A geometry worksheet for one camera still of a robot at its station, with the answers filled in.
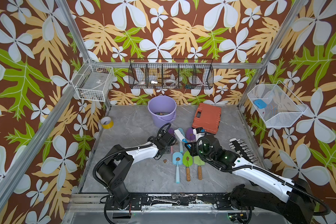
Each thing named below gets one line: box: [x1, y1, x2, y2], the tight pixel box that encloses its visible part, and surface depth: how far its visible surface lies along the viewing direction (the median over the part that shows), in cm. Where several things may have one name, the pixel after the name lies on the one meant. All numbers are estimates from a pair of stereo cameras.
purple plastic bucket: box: [147, 95, 177, 128], surface depth 103 cm
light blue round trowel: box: [172, 151, 184, 184], surface depth 91 cm
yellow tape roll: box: [100, 116, 114, 130], surface depth 110 cm
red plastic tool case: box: [192, 102, 222, 134], surface depth 107 cm
